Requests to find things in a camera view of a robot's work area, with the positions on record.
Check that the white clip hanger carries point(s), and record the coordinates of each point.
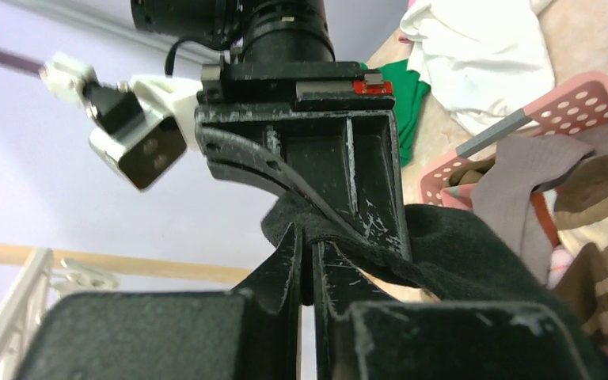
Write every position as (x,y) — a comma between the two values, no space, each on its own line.
(36,286)

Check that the green cloth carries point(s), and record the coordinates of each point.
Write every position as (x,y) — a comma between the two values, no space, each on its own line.
(409,91)

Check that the white cloth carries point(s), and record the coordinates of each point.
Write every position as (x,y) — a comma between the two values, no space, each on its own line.
(482,59)

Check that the pink plastic basket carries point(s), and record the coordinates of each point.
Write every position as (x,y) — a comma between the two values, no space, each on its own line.
(576,105)

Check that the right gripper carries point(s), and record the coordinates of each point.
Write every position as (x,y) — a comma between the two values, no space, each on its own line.
(324,130)

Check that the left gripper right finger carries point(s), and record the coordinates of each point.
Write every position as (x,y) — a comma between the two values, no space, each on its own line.
(364,333)

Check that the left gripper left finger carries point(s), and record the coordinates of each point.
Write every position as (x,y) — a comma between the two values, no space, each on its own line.
(248,332)

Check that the brown striped sock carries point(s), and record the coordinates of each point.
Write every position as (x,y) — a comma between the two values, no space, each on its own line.
(581,219)

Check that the grey cloth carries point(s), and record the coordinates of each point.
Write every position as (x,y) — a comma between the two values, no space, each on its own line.
(501,198)

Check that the wooden drying rack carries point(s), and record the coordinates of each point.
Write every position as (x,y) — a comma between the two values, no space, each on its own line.
(131,266)

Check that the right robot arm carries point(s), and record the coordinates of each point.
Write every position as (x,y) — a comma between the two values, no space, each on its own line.
(273,32)

